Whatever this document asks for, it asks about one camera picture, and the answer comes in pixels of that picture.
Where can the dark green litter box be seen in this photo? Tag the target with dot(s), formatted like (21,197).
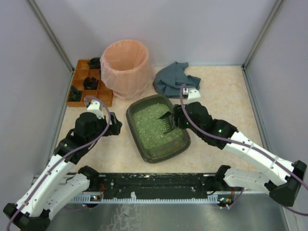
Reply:
(165,151)

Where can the black object middle compartment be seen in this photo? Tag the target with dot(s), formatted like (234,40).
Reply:
(90,83)

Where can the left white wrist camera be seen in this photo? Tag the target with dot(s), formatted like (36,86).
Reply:
(95,108)

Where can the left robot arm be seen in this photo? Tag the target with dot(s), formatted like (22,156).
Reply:
(35,210)

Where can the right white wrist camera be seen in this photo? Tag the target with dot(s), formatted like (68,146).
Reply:
(191,95)

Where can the black object top compartment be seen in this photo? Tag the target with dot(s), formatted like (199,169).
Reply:
(94,63)

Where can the pink lined trash bin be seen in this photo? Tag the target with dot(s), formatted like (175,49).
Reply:
(126,68)

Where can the blue grey cloth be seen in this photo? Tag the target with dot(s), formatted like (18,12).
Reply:
(169,80)

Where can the black object lower compartment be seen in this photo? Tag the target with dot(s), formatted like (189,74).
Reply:
(75,94)

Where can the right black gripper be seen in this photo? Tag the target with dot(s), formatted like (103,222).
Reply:
(174,120)

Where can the black mounting base rail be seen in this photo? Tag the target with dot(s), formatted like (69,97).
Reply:
(158,186)

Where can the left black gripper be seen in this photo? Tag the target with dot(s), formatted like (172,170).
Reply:
(113,123)

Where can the black object compartment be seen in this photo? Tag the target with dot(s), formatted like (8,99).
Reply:
(75,94)
(94,63)
(90,83)

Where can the green litter pellets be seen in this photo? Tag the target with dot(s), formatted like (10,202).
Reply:
(150,128)

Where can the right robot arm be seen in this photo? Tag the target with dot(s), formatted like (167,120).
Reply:
(277,177)

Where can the black litter scoop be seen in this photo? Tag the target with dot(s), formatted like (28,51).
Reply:
(167,122)

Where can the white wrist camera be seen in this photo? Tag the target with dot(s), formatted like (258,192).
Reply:
(95,108)
(191,95)

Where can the orange compartment tray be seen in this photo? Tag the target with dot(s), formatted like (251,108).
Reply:
(81,72)

